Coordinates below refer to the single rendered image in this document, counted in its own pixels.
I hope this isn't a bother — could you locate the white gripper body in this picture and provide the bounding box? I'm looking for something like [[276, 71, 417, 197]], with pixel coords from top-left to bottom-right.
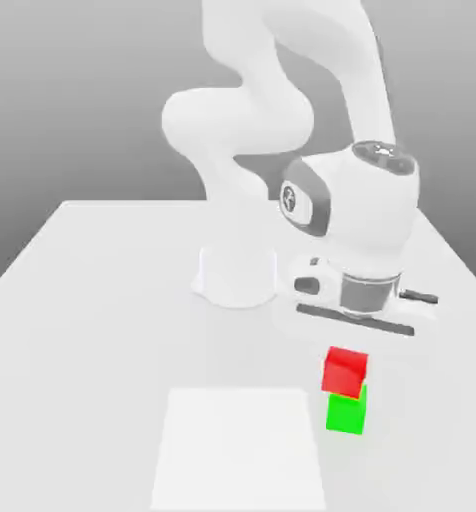
[[290, 302, 422, 348]]

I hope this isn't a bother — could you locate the small red cube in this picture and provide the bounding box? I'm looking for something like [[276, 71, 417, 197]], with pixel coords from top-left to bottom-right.
[[320, 346, 370, 400]]

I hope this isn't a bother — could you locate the small green cube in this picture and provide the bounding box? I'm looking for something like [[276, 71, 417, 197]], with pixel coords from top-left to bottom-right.
[[325, 383, 368, 436]]

